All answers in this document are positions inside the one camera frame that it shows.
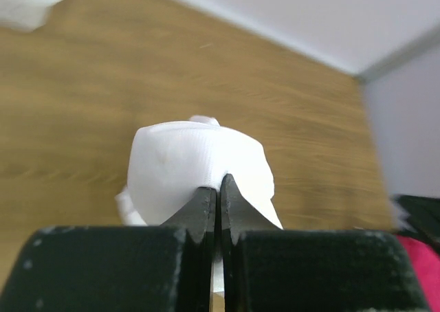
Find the right corner aluminium post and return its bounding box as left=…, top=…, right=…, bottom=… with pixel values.
left=356, top=24, right=439, bottom=84

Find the white plastic basket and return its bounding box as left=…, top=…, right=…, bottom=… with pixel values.
left=1, top=0, right=64, bottom=32

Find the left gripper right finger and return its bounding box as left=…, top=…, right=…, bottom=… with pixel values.
left=219, top=175, right=430, bottom=311

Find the folded pink t shirt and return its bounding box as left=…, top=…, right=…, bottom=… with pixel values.
left=396, top=235, right=440, bottom=312

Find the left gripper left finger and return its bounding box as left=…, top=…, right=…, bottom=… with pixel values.
left=1, top=188, right=216, bottom=311

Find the white t shirt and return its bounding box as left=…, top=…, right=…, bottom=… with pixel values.
left=115, top=116, right=282, bottom=228

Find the folded black t shirt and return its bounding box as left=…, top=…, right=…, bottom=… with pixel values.
left=393, top=195, right=439, bottom=247

